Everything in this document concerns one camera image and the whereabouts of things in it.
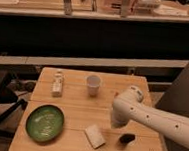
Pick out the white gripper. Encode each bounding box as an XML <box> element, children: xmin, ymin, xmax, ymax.
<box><xmin>110</xmin><ymin>110</ymin><xmax>128</xmax><ymax>129</ymax></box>

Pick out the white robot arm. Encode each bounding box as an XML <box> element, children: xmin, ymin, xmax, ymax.
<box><xmin>110</xmin><ymin>86</ymin><xmax>189</xmax><ymax>149</ymax></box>

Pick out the small black object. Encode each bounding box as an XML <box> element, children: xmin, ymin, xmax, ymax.
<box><xmin>119</xmin><ymin>133</ymin><xmax>135</xmax><ymax>143</ymax></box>

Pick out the white paper cup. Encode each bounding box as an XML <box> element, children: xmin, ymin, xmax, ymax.
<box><xmin>86</xmin><ymin>75</ymin><xmax>101</xmax><ymax>97</ymax></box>

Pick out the small clear bottle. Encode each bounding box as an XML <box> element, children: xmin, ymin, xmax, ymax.
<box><xmin>51</xmin><ymin>70</ymin><xmax>64</xmax><ymax>97</ymax></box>

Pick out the green round plate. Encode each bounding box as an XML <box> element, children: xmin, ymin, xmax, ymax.
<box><xmin>25</xmin><ymin>104</ymin><xmax>65</xmax><ymax>143</ymax></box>

